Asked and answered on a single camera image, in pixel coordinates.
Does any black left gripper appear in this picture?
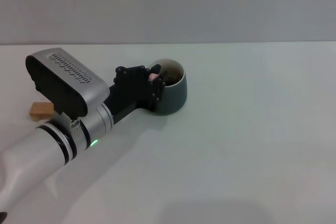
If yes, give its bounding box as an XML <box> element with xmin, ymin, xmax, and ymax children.
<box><xmin>103</xmin><ymin>63</ymin><xmax>167</xmax><ymax>125</ymax></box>

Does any dark grey ceramic cup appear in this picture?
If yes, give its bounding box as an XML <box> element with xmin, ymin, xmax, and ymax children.
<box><xmin>146</xmin><ymin>58</ymin><xmax>188</xmax><ymax>116</ymax></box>

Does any light tan wooden block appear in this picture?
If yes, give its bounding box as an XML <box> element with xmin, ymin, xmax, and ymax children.
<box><xmin>29</xmin><ymin>101</ymin><xmax>55</xmax><ymax>121</ymax></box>

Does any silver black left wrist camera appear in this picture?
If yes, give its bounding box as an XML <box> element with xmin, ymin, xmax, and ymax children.
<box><xmin>25</xmin><ymin>47</ymin><xmax>111</xmax><ymax>120</ymax></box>

